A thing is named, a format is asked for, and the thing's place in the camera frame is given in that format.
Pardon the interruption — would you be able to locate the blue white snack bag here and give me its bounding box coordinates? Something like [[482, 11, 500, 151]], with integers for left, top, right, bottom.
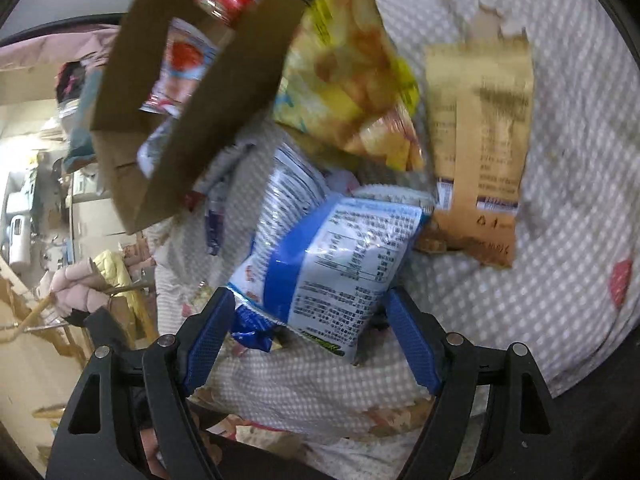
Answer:
[[228, 144, 435, 362]]

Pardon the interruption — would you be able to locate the light blue snack bag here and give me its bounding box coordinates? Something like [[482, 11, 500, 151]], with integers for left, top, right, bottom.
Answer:
[[140, 18, 218, 116]]

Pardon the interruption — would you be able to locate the pink puffer jacket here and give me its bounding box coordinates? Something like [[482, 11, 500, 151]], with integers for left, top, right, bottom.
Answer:
[[37, 258, 111, 318]]

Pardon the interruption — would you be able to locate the white patterned bed duvet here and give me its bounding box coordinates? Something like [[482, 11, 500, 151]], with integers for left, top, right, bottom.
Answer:
[[150, 0, 640, 480]]

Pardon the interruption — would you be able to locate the small dark blue packet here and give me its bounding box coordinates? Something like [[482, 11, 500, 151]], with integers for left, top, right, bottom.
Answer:
[[205, 177, 231, 256]]

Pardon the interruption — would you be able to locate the teal cushion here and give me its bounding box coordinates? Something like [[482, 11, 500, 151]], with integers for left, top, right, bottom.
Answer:
[[63, 67, 103, 174]]

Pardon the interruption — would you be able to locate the tan paper snack packet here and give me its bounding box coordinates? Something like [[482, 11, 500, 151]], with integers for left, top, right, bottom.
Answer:
[[413, 39, 535, 270]]

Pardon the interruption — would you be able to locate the open cardboard box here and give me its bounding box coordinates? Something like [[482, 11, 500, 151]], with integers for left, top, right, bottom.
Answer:
[[90, 0, 307, 234]]

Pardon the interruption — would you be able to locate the yellow chips bag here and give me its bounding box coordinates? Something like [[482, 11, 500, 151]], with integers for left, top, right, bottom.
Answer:
[[272, 0, 425, 171]]

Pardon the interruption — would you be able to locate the pink curtain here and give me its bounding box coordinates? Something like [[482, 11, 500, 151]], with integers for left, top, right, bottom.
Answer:
[[0, 25, 119, 70]]

